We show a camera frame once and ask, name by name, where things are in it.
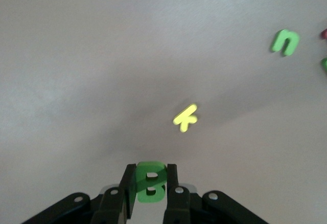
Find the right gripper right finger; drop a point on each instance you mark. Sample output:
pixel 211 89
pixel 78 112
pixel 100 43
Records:
pixel 177 203

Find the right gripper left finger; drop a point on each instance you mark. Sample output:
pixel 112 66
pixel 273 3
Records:
pixel 116 203

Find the green letter B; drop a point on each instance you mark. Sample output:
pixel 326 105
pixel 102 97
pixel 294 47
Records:
pixel 143 173

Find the green letter n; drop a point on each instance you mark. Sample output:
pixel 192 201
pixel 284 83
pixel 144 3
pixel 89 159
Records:
pixel 281 38

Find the green letter q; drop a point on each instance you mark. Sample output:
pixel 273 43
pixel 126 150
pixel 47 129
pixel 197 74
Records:
pixel 325 64

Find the yellow letter k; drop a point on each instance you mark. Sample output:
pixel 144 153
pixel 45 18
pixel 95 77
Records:
pixel 184 117

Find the dark red letter I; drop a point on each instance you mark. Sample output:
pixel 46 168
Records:
pixel 324 33

